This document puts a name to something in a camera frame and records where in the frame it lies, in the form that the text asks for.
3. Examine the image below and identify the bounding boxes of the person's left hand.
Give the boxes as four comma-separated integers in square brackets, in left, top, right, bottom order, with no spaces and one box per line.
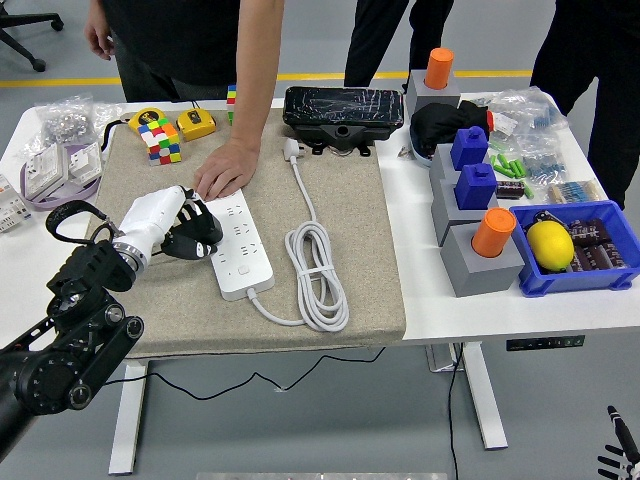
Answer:
[192,139,261,201]

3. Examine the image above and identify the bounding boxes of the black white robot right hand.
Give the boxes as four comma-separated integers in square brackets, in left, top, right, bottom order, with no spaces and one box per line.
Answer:
[597,405,640,480]

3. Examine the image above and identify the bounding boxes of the person's right hand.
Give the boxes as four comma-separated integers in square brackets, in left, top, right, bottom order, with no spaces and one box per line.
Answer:
[83,0,116,62]

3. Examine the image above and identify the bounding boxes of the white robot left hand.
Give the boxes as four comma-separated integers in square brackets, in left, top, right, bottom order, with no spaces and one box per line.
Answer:
[113,185,225,270]

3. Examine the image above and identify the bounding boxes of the black plug adapter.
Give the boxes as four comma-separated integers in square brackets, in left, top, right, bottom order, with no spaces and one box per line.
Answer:
[194,199,225,246]

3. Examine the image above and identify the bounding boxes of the white power strip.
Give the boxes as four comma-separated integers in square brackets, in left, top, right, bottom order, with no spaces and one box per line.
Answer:
[197,188,276,302]

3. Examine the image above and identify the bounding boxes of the thin black plug cord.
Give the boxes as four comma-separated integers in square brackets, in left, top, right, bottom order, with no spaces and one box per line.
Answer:
[104,346,387,401]

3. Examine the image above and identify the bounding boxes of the square yellow tape measure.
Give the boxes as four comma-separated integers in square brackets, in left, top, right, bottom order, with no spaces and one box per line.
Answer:
[169,97,217,143]

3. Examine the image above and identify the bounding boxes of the person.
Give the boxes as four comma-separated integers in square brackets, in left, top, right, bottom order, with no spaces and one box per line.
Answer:
[102,0,241,104]
[343,0,456,89]
[529,0,640,211]

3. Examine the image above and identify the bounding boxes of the black office chair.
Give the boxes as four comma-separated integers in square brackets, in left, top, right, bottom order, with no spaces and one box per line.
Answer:
[0,0,65,73]

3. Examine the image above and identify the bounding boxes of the purple tray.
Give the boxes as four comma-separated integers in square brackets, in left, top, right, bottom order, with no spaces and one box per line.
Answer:
[18,142,105,211]

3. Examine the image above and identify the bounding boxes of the clear bag of metal nuts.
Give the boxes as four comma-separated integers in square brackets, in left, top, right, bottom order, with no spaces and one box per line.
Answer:
[31,92,99,147]

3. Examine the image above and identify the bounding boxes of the round yellow tape measure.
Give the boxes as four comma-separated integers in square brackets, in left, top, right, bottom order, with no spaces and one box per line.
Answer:
[98,106,166,152]

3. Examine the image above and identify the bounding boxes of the black table control panel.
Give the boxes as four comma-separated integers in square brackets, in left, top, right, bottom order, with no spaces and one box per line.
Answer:
[505,334,586,352]

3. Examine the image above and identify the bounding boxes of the black wrapped device box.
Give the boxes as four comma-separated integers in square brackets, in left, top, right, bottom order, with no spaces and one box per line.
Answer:
[282,85,405,157]

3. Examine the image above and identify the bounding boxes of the white circuit breaker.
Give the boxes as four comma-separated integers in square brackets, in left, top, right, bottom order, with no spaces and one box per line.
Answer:
[0,172,34,234]

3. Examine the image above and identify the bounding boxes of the white table leg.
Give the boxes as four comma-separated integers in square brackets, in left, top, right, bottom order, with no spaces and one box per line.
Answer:
[459,342,510,450]
[108,362,150,476]

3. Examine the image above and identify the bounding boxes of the grey-brown mat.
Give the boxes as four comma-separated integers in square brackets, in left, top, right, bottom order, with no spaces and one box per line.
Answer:
[84,106,407,359]

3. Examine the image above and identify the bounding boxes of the blue plastic bin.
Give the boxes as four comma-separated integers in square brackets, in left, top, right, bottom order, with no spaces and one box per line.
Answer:
[508,200,640,299]

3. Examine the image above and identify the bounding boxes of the grey box under table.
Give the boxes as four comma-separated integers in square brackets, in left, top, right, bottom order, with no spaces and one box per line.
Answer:
[425,343,466,374]

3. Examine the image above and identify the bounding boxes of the yellow lemon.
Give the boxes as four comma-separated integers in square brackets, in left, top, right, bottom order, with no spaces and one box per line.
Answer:
[526,220,575,274]

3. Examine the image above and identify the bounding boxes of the grey block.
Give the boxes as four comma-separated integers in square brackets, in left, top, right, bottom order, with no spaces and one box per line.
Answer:
[405,69,462,115]
[428,143,494,182]
[439,222,526,299]
[430,175,501,247]

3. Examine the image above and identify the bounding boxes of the black cloth bundle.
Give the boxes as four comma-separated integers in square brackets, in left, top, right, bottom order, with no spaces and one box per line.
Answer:
[409,99,494,156]

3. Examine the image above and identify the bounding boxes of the orange cylinder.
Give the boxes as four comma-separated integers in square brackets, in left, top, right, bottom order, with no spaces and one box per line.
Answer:
[424,47,455,91]
[471,207,517,259]

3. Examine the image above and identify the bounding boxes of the black metal clip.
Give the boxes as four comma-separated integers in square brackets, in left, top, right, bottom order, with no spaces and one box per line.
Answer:
[530,209,571,231]

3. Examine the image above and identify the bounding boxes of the blue block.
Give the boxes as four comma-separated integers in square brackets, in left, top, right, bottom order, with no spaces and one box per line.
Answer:
[453,162,499,210]
[449,125,490,172]

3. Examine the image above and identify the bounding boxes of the clear bag of taped resistors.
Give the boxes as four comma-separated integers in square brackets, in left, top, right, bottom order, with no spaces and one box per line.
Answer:
[546,178,609,205]

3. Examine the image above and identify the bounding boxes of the white label card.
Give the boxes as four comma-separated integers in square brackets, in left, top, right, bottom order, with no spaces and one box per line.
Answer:
[492,112,519,136]

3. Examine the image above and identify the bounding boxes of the clear bag of blue resistors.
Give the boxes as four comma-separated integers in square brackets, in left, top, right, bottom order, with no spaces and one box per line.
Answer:
[489,85,571,146]
[517,137,569,182]

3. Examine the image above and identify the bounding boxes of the white power strip cord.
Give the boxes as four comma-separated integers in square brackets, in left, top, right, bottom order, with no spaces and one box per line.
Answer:
[248,138,350,333]

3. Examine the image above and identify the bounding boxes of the white switch box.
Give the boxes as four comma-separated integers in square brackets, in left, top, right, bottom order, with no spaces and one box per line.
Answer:
[23,144,70,199]
[65,142,103,181]

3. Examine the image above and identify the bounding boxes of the black hanging cable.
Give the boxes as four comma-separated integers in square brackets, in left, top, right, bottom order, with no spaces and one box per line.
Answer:
[446,343,464,480]

